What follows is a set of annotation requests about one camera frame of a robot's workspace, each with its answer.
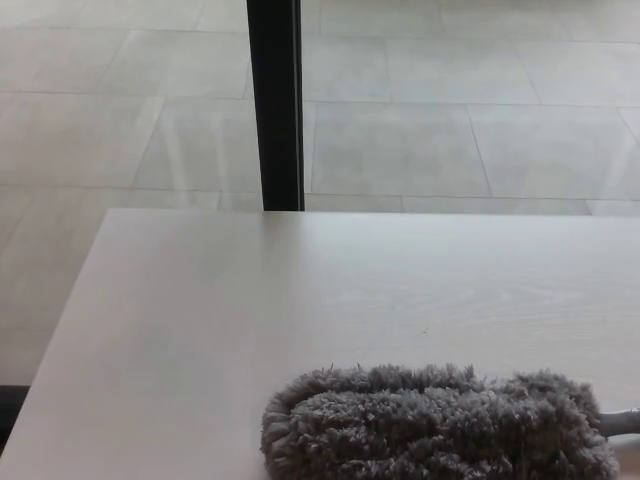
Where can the grey fluffy microfibre duster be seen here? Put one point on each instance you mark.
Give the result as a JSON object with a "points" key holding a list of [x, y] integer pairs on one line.
{"points": [[425, 425]]}

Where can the black floor base strip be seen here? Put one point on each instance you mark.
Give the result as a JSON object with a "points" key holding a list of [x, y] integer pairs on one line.
{"points": [[10, 415]]}

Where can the black vertical window frame post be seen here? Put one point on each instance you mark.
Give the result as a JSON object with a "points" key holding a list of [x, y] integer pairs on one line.
{"points": [[277, 100]]}

